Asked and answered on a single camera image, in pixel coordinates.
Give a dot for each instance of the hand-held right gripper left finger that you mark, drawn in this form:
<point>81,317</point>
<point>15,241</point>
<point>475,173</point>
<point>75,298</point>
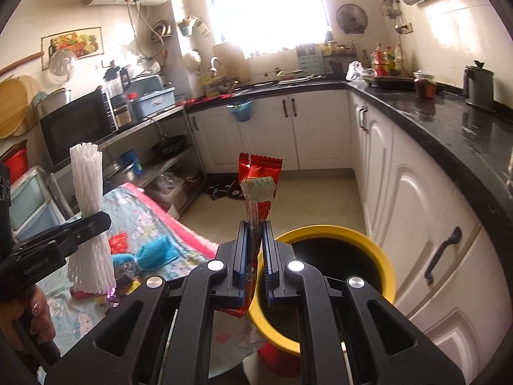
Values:
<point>240,264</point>

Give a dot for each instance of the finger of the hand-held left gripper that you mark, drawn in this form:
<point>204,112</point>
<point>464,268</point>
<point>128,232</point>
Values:
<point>92,224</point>

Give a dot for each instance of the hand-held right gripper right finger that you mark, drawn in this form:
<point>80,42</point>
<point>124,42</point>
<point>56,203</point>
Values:
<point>269,264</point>

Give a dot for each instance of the white foam fruit net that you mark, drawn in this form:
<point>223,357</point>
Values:
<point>86,176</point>

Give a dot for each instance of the yellow rimmed trash bin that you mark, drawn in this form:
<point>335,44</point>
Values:
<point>320,232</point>

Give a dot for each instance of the blue knitted cloth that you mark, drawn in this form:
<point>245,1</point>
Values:
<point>156,252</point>

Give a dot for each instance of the red snack wrapper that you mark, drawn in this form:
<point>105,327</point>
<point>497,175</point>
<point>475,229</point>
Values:
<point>260,168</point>

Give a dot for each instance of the person's left hand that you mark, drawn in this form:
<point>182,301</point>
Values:
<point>38,313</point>

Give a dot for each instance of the small red wrapper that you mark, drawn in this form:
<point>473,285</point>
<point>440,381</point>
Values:
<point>118,243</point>

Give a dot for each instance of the steel basin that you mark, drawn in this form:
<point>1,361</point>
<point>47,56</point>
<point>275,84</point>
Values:
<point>118,172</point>

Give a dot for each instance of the plastic drawer cabinet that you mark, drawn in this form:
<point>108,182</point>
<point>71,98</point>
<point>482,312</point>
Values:
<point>28,200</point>

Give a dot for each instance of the printed cartoon blanket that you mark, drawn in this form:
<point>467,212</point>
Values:
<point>160,224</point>

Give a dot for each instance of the blue can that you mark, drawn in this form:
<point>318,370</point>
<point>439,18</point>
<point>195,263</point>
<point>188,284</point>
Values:
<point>131,162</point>

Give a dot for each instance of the purple candy wrapper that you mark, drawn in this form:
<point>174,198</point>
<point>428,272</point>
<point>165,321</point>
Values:
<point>112,296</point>

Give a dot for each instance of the dark floor mat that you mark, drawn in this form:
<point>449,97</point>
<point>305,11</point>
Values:
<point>222,191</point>

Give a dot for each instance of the clear plastic container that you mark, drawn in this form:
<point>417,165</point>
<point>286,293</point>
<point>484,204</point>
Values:
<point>168,192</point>

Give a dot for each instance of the red bucket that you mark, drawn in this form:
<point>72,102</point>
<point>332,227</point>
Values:
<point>16,164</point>

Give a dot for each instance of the black microwave oven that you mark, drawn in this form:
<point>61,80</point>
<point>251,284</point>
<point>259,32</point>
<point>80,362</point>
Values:
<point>76,128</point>

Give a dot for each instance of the black frying pan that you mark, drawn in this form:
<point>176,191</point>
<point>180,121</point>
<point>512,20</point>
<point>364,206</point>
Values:
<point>168,145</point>

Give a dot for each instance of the black blender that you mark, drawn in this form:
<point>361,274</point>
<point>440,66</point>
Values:
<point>120,108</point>

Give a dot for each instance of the metal shelf rack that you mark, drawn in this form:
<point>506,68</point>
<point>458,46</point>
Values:
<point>160,118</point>

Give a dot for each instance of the blue dish rack box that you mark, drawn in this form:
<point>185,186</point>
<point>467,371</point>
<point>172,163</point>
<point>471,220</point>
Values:
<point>154,100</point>

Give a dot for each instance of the round wooden board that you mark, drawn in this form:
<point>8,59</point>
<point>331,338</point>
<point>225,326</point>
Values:
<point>14,104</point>

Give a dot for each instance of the blue hanging bin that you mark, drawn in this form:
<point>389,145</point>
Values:
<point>240,112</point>

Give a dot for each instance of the glass pot lid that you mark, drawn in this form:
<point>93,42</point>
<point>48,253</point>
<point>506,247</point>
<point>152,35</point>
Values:
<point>62,62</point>

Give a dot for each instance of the white kitchen cabinets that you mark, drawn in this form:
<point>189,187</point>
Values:
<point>421,192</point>

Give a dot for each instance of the wooden rolling pin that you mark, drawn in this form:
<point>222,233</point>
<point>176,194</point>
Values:
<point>20,63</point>

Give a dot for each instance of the pale cutting board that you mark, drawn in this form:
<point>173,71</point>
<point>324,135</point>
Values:
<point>232,62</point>

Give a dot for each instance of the teal storage organizer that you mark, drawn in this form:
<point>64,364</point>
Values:
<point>310,62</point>

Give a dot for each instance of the white plastic bag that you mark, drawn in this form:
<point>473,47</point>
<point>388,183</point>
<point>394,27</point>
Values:
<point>356,70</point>

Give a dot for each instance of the red labelled bottle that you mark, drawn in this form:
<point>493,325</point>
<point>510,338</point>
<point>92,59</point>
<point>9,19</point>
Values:
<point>378,60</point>

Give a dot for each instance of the red jar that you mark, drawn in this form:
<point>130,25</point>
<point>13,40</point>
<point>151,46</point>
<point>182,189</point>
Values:
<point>425,88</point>

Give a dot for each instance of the clear oil bottle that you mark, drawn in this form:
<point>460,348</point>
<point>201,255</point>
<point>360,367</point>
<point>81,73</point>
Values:
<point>398,59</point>

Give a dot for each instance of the kitchen window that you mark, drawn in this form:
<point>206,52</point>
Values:
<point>268,8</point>

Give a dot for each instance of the grey electric kettle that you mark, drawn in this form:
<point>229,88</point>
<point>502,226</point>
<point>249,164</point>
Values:
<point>479,86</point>

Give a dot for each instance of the fruit wall picture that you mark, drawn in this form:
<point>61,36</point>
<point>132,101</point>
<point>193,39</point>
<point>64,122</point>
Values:
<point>76,42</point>

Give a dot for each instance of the round wall fan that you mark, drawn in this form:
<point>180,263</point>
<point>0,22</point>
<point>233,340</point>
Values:
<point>352,18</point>

